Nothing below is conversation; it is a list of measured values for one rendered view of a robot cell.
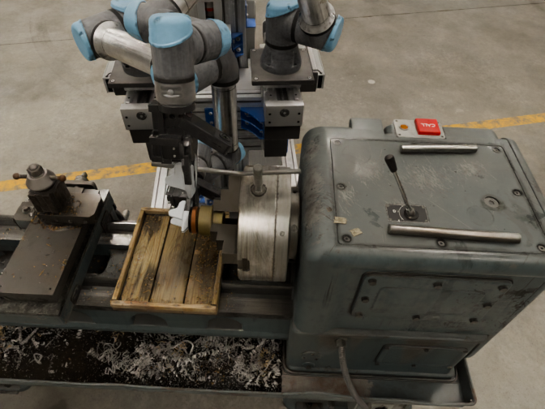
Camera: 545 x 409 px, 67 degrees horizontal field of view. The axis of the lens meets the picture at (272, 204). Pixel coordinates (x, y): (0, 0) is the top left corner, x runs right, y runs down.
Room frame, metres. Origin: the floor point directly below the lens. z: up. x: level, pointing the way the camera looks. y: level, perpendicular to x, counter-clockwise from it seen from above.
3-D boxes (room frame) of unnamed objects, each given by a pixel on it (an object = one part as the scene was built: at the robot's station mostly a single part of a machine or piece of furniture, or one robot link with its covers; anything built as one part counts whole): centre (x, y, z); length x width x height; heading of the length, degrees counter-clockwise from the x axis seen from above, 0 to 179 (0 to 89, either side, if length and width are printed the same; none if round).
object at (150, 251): (0.70, 0.29, 0.89); 0.36 x 0.30 x 0.04; 179
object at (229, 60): (1.06, 0.16, 1.19); 0.12 x 0.11 x 0.49; 51
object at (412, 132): (0.92, -0.40, 1.23); 0.13 x 0.08 x 0.05; 89
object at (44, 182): (0.79, 0.66, 1.13); 0.08 x 0.08 x 0.03
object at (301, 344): (0.71, -0.37, 0.43); 0.60 x 0.48 x 0.86; 89
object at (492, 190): (0.71, -0.37, 1.06); 0.59 x 0.48 x 0.39; 89
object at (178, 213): (0.70, 0.25, 1.10); 0.09 x 0.06 x 0.03; 178
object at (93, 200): (0.79, 0.63, 0.99); 0.20 x 0.10 x 0.05; 89
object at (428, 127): (0.92, -0.42, 1.26); 0.06 x 0.06 x 0.02; 89
